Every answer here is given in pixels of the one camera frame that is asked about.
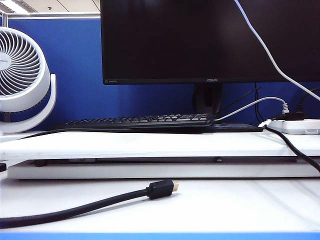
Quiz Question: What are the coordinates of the white Type-C charging cable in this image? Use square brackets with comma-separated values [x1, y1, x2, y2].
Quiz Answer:
[233, 0, 320, 102]

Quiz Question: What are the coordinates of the white base board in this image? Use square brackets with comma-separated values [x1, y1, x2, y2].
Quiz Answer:
[7, 159, 320, 180]

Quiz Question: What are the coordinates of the white raised board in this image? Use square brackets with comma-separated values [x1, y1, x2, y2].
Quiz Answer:
[0, 131, 320, 161]

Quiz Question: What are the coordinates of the black keyboard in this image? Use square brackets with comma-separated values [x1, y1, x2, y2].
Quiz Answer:
[51, 112, 215, 132]

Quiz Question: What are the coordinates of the black monitor stand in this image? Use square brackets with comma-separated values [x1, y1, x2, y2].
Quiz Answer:
[192, 83, 265, 133]

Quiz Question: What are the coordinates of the black ASUS monitor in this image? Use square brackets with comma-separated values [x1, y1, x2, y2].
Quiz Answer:
[99, 0, 320, 86]

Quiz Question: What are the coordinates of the blue office partition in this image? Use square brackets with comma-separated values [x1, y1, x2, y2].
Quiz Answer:
[0, 12, 320, 132]

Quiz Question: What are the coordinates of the white desk fan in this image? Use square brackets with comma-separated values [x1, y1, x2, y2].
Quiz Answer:
[0, 26, 57, 136]

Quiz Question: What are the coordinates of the black power plug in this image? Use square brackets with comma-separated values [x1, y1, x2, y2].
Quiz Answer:
[272, 111, 306, 121]

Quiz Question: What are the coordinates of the white power strip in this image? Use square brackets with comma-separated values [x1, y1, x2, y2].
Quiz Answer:
[258, 118, 320, 136]

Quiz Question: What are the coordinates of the black HDMI cable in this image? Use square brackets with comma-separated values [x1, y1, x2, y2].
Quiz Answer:
[0, 179, 181, 230]

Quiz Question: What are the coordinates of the black keyboard cable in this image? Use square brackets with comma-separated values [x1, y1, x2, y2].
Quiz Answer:
[18, 127, 131, 140]

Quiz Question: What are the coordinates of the thin black cable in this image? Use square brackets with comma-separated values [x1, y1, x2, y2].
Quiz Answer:
[254, 83, 265, 123]
[219, 86, 262, 116]

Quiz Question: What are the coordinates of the white braided cable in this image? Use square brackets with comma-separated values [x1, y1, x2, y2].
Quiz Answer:
[213, 96, 290, 122]

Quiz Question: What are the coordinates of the thick black power cable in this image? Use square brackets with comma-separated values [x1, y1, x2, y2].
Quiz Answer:
[263, 124, 320, 177]

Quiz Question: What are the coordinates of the black looped cable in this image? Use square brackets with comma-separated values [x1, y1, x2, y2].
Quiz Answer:
[297, 87, 320, 113]

